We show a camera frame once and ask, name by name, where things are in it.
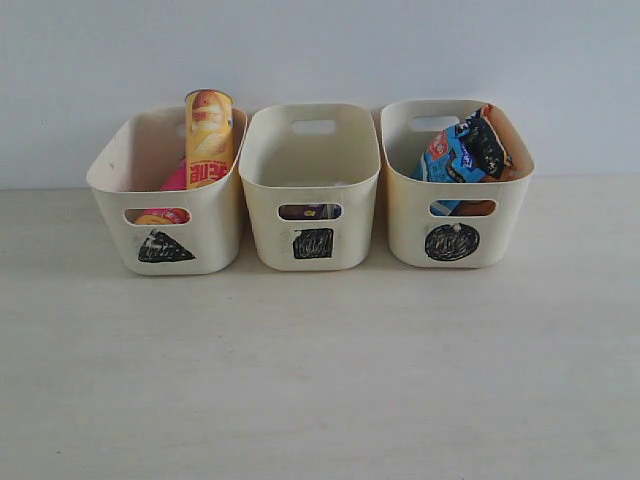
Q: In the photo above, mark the purple small box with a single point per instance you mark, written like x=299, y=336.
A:
x=300, y=212

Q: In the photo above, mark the blue noodle bag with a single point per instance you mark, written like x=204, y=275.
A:
x=447, y=160

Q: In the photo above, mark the pink Lays chips can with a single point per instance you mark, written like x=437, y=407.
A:
x=173, y=215

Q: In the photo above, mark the yellow Lays chips can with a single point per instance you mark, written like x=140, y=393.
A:
x=209, y=137

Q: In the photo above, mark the orange black noodle bag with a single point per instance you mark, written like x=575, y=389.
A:
x=484, y=158

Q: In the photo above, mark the middle cream bin square mark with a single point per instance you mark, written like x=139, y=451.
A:
x=311, y=154

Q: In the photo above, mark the left cream bin triangle mark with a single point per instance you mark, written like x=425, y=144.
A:
x=126, y=179

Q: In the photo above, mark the right cream bin circle mark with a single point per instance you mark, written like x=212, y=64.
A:
x=416, y=236

